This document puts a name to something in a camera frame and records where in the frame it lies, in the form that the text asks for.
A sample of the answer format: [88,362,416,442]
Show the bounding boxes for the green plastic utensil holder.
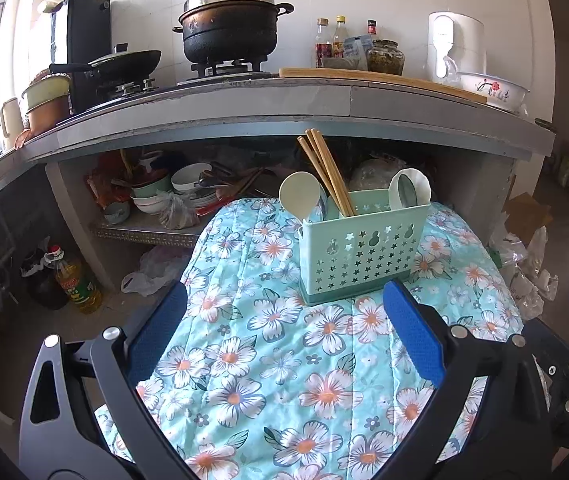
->
[298,189,430,307]

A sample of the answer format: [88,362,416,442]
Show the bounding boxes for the glass pickle jar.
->
[365,40,406,76]

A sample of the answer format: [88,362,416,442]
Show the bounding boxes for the cooking oil bottle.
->
[47,245,102,313]

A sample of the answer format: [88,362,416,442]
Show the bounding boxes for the small pale bowl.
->
[103,201,131,225]

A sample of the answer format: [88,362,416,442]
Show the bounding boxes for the floral turquoise blanket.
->
[94,197,525,480]

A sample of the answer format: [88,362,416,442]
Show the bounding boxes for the white bowl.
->
[172,162,212,193]

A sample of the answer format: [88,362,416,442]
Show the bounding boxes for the gas stove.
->
[72,57,272,111]

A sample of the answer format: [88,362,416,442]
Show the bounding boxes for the red packaging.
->
[87,152,135,206]

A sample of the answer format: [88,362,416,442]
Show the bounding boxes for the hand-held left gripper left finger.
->
[18,281,206,480]

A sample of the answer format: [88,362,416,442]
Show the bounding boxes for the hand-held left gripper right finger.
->
[373,279,565,480]

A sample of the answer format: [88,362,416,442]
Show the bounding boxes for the pile of clear plastic bags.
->
[489,225,560,321]

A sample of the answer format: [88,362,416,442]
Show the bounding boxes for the yellow cap sauce bottle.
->
[333,15,349,58]

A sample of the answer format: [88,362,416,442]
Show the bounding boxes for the wooden cutting board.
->
[279,66,490,106]

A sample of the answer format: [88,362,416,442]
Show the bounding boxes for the filled clear plastic bag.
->
[158,192,200,231]

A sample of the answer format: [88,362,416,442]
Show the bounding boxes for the green bowl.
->
[132,175,172,199]

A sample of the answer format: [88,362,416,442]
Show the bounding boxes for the white plastic ladle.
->
[388,167,433,209]

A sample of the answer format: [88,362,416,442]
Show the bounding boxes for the floral enamel basin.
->
[457,72,532,113]

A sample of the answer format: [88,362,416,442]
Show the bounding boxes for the stack of white bowls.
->
[132,192,170,216]

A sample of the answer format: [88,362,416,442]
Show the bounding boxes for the cream mug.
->
[0,97,22,151]

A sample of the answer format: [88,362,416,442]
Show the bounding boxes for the metal shelf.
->
[89,220,205,248]

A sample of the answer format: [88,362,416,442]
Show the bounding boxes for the white round spoon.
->
[278,171,321,223]

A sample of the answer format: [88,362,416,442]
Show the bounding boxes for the black wok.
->
[49,49,162,86]

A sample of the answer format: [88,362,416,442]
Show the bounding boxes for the big black pot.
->
[173,2,295,66]

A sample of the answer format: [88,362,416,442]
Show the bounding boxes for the black box appliance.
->
[50,0,111,113]

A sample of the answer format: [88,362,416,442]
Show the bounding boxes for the dark jug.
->
[19,247,70,311]

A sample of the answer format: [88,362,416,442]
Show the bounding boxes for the bundle of old chopsticks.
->
[213,166,266,197]

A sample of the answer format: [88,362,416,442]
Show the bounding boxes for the grey kitchen counter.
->
[0,77,557,221]

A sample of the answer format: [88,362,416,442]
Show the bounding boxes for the cardboard piece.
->
[501,192,555,246]

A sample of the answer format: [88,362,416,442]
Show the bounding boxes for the white plastic bag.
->
[121,245,190,297]

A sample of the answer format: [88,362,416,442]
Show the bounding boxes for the blue white carton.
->
[343,35,372,68]

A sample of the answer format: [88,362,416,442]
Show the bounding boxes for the red label sauce bottle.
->
[315,18,332,68]

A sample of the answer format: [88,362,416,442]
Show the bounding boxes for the white kitchen appliance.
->
[427,11,487,86]

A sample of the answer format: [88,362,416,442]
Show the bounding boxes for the cream enamel pot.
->
[22,74,72,111]

